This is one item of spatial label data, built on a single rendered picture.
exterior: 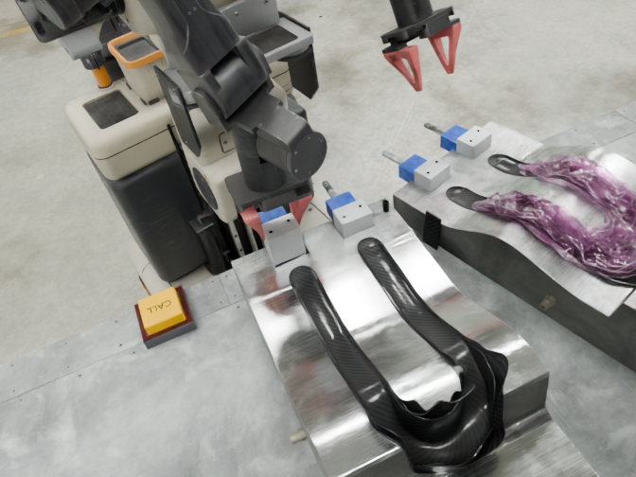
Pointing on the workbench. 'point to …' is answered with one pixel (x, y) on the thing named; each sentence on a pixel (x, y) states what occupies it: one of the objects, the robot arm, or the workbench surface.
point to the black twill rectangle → (432, 230)
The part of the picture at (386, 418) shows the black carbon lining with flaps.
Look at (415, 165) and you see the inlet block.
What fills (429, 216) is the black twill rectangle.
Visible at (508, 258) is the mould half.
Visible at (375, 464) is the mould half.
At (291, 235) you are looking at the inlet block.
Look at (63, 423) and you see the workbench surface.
